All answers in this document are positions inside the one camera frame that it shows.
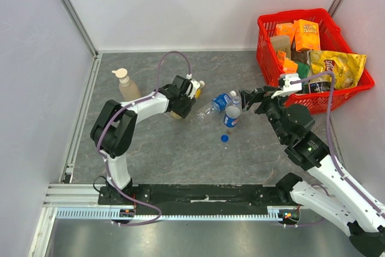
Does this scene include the yellow juice bottle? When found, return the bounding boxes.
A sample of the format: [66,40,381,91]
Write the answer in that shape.
[169,81,204,119]

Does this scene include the clear blue label bottle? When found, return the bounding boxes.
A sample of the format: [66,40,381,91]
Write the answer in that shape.
[223,96,242,128]

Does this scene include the crushed clear water bottle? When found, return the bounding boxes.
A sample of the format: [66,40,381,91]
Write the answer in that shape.
[197,90,237,120]

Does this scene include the blue bottle cap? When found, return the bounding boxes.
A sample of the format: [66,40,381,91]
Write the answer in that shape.
[221,134,229,143]

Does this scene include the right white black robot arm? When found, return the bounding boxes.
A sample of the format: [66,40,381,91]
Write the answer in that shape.
[239,86,384,256]

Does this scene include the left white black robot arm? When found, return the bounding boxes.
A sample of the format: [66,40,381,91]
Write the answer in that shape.
[90,75,201,205]

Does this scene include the beige pump soap bottle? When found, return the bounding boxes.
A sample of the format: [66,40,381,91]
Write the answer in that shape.
[111,68,141,102]

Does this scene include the orange packet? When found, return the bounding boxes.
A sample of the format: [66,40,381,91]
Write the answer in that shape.
[277,51,298,74]

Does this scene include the green package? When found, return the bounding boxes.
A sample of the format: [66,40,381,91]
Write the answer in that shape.
[295,61,310,79]

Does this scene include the dark can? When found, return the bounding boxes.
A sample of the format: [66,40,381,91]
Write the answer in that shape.
[303,81,331,94]

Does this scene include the brown cardboard box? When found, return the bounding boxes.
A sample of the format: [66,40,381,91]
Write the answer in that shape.
[270,35,291,59]

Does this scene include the small orange box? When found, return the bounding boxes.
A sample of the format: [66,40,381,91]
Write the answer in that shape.
[274,22,296,37]

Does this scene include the orange scrub daddy box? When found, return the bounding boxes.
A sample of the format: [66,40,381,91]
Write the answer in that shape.
[294,19,321,52]

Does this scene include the yellow chips bag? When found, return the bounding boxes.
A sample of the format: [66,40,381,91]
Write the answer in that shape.
[309,50,367,90]

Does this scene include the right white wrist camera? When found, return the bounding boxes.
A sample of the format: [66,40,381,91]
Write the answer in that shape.
[271,73,302,99]

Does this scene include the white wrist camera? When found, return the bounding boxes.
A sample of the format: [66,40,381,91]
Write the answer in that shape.
[184,73,198,99]
[271,73,302,99]

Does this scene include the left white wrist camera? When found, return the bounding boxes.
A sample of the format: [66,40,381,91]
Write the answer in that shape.
[184,73,198,99]

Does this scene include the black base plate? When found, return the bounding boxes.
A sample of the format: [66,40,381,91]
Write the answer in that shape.
[97,182,312,217]

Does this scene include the white cable duct rail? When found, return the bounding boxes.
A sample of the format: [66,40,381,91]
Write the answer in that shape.
[56,206,290,221]

